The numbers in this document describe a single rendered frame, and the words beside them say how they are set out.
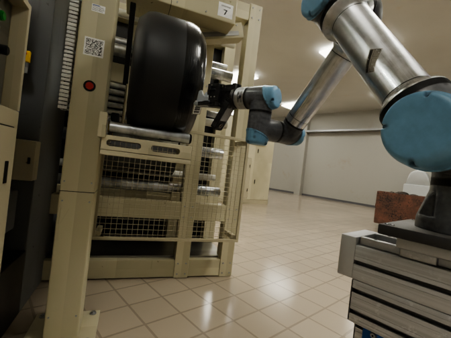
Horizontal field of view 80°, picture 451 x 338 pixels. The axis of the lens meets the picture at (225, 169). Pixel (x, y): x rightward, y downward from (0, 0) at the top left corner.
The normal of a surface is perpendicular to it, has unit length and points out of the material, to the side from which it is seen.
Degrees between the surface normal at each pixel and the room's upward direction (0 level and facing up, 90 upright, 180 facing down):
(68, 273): 90
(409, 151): 96
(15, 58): 90
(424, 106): 96
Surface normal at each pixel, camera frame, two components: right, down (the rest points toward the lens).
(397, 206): -0.51, -0.06
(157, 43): 0.36, -0.16
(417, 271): -0.74, -0.08
